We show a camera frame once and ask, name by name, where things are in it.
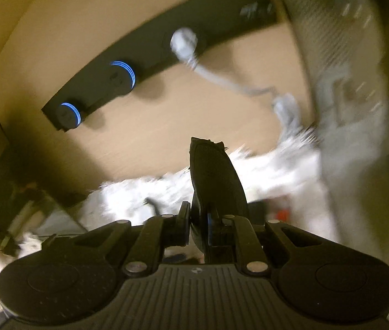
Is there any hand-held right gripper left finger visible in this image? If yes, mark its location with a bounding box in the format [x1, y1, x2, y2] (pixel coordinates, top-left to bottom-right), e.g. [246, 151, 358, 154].
[41, 202, 192, 277]

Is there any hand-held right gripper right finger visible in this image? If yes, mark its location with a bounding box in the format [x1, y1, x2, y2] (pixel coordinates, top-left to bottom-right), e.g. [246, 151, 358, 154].
[206, 213, 339, 277]

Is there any white plug cable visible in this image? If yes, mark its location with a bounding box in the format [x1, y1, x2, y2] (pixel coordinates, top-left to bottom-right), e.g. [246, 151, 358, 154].
[169, 27, 302, 139]

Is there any black plug with blue ring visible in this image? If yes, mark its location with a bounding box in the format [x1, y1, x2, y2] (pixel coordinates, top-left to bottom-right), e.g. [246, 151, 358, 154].
[107, 60, 138, 95]
[56, 102, 82, 131]

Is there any black monitor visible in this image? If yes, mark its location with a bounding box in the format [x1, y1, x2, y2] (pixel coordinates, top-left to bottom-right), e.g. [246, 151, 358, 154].
[0, 100, 89, 230]

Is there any grey mesh panel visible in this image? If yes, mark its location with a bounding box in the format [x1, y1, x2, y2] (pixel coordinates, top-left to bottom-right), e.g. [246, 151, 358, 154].
[273, 0, 389, 248]

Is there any white textured blanket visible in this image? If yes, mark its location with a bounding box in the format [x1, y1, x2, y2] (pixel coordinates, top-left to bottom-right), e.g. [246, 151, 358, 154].
[84, 124, 323, 235]

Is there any black mounting rail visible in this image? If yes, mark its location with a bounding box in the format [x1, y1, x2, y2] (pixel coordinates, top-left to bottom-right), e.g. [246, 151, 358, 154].
[41, 0, 279, 133]

